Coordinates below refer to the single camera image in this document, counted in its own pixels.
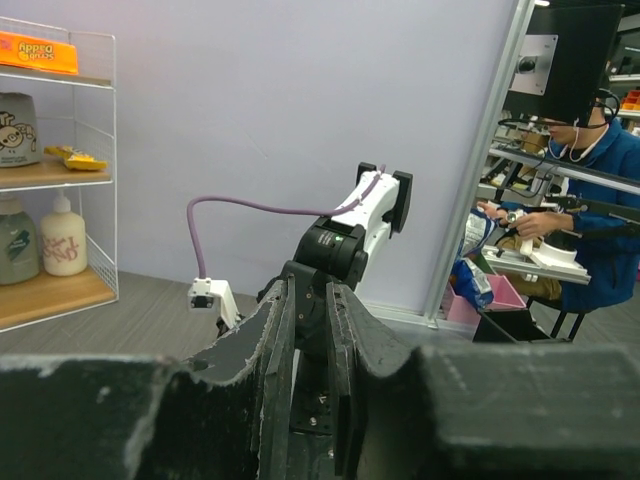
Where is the yellow snack bag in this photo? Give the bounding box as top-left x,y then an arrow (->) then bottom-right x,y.
1,31 -> 79,75

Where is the white mug red writing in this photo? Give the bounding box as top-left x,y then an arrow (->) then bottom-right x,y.
40,189 -> 88,277

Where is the black monitor on stand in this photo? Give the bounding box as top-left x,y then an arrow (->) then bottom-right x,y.
504,4 -> 624,127

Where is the seated person blue jacket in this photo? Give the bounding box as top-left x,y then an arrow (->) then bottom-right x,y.
472,89 -> 640,314

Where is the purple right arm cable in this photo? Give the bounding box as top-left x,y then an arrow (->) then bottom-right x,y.
186,163 -> 389,281

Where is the grey cartoon mug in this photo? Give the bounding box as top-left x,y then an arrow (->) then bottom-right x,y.
0,92 -> 42,168

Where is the grey-green mug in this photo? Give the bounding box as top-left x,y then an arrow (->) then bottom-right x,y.
1,193 -> 40,286

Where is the white wire shelf rack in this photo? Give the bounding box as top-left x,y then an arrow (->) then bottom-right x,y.
1,17 -> 119,331

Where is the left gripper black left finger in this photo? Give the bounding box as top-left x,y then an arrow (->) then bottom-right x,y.
1,278 -> 295,479

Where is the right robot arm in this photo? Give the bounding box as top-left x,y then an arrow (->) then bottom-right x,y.
257,163 -> 413,364

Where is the pink plastic bin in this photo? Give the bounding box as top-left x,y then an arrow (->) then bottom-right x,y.
447,273 -> 529,331

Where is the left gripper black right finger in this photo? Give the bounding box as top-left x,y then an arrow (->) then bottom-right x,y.
326,283 -> 639,479

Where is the yellow candy packet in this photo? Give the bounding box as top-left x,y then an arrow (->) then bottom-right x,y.
44,146 -> 109,171

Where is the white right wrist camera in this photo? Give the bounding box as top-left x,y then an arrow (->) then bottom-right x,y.
188,278 -> 240,329

